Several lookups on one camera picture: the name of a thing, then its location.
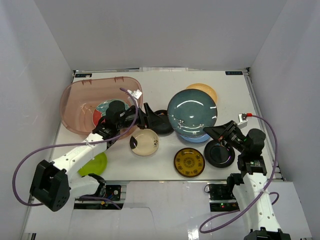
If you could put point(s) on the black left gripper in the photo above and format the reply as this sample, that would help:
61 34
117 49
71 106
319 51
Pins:
141 118

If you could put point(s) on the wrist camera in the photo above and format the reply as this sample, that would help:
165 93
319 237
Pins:
242 120
135 93

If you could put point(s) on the black glossy plate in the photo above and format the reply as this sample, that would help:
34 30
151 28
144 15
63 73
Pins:
165 127

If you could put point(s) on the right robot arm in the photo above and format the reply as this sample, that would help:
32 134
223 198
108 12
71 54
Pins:
250 185

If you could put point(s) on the dark teal ceramic plate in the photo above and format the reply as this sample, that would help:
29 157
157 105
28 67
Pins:
190 111

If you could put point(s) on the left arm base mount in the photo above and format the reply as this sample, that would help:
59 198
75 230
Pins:
112 192

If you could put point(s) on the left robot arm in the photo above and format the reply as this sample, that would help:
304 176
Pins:
51 180

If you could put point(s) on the red and teal floral plate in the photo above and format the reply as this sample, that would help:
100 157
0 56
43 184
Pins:
101 109

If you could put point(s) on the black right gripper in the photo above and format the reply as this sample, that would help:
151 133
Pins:
221 133

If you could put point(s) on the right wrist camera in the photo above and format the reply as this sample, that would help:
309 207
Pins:
242 120

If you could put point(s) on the black plate with iridescent rim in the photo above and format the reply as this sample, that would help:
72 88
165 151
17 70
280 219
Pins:
218 156

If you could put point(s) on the brown and yellow patterned plate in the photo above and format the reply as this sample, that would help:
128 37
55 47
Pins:
189 162

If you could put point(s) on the light blue plate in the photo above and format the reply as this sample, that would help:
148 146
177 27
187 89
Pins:
198 139

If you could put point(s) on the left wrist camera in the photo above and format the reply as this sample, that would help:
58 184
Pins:
135 93

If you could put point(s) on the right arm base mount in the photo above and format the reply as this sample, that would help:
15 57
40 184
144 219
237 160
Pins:
220 198

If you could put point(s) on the lime green plate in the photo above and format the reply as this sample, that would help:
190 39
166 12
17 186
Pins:
95 166

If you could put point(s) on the cream plate with black patch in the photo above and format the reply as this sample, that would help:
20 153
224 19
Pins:
144 142

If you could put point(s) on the pink translucent plastic bin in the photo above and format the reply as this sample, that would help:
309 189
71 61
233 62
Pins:
79 100

